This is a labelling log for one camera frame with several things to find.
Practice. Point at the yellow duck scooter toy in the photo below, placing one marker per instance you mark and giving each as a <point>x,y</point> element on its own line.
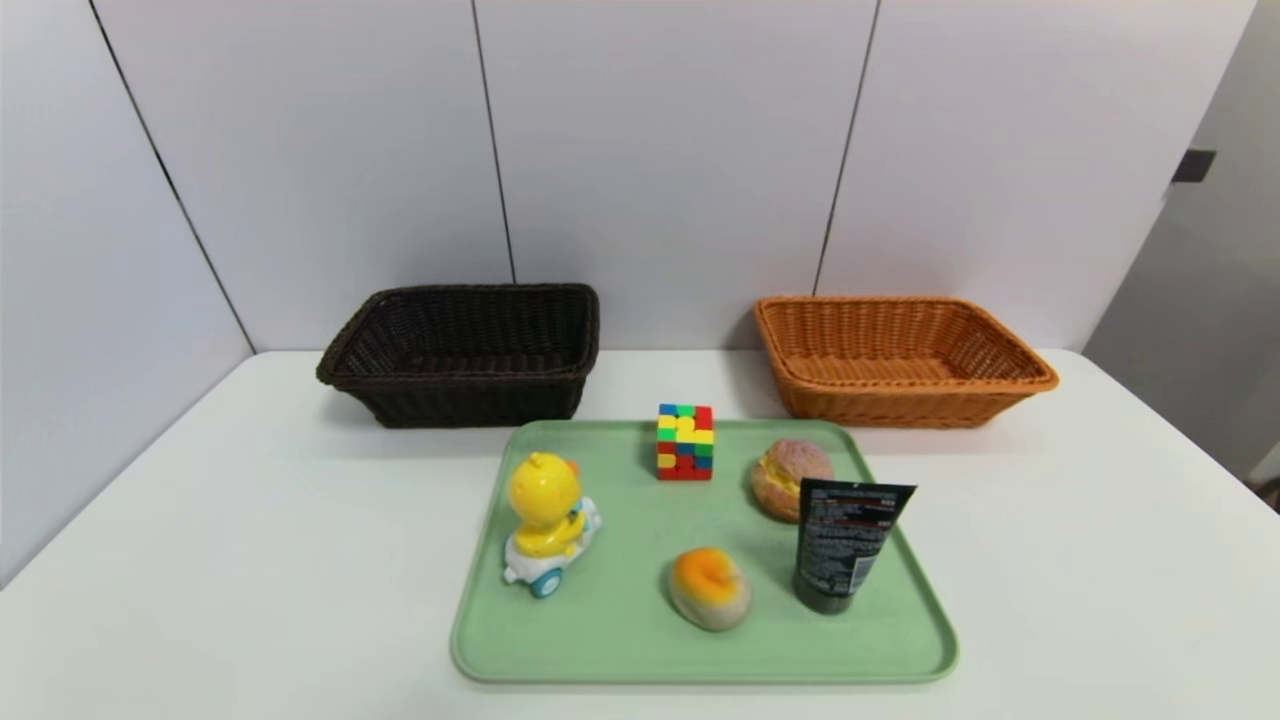
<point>545,495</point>

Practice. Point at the purple cream puff bread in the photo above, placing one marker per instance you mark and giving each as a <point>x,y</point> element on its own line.
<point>785,475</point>

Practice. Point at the orange and white bun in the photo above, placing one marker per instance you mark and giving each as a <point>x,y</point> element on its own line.
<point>710,590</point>

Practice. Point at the black cosmetic tube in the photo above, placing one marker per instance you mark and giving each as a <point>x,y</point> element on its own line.
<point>845,540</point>

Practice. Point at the dark brown wicker basket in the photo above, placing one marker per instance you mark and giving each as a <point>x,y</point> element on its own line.
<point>450,400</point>

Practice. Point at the orange wicker basket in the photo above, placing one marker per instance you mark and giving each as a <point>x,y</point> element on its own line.
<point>900,405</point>

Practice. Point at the multicoloured puzzle cube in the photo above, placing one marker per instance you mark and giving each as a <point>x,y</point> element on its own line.
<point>685,445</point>

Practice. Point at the green plastic tray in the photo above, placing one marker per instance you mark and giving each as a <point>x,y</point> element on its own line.
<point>620,640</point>

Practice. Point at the black wall fixture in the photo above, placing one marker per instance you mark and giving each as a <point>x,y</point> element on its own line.
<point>1193,165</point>

